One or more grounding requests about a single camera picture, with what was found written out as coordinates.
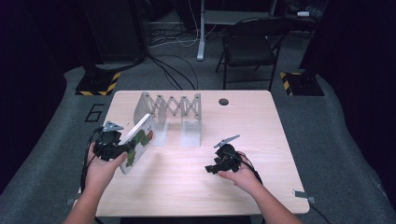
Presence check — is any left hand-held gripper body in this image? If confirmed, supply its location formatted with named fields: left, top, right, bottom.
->
left=92, top=120, right=126, bottom=162

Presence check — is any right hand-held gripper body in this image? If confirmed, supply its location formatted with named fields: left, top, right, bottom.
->
left=212, top=133, right=245, bottom=174

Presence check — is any person's right hand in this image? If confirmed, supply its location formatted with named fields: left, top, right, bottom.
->
left=217, top=150, right=263, bottom=195

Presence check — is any person's left hand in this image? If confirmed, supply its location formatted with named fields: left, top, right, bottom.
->
left=84, top=142, right=129, bottom=195

